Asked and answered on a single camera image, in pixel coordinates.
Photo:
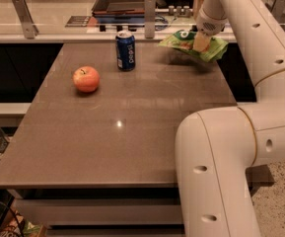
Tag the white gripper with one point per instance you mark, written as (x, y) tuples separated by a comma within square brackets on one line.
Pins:
[(210, 27)]

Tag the green rice chip bag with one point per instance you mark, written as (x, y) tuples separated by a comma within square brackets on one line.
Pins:
[(183, 41)]

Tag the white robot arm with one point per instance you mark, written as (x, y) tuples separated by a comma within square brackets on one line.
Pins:
[(215, 147)]

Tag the colourful bag on floor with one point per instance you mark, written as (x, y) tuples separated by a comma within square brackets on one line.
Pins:
[(17, 226)]

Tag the blue soda can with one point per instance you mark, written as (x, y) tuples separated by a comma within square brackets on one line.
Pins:
[(125, 50)]

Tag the orange rimmed tray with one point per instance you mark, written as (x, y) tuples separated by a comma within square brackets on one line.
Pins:
[(118, 7)]

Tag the red apple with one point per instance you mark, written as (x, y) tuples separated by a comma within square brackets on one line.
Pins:
[(86, 79)]

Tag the glass railing panel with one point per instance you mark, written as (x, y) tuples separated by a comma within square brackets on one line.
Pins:
[(55, 13)]

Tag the middle metal glass bracket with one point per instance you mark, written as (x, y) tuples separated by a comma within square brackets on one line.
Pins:
[(149, 18)]

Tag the metal glass bracket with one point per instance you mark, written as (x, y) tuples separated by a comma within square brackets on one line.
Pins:
[(277, 11), (149, 18), (29, 27)]

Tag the right metal glass bracket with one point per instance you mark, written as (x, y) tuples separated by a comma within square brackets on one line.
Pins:
[(277, 11)]

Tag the left metal glass bracket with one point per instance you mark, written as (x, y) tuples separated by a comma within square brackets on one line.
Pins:
[(29, 27)]

